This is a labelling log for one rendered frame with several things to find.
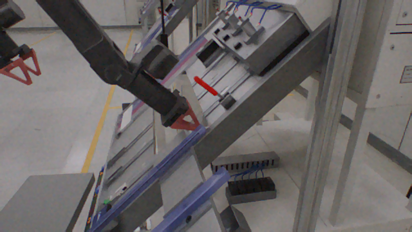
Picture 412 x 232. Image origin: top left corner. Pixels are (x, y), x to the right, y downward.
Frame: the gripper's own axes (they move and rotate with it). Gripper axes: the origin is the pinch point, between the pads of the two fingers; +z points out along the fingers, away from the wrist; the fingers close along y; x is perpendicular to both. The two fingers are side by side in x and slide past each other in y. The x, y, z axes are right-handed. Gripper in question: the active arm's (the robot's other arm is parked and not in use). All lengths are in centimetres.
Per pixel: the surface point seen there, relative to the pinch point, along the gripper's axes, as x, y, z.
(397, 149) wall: -57, 87, 183
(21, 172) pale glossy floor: 145, 131, -13
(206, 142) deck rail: -1.3, -10.1, -0.9
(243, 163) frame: 6.4, 20.3, 34.7
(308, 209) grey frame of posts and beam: -4.1, -14.9, 30.6
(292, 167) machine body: -5, 19, 52
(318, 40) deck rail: -31.7, -10.2, 1.2
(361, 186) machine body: -17, 3, 65
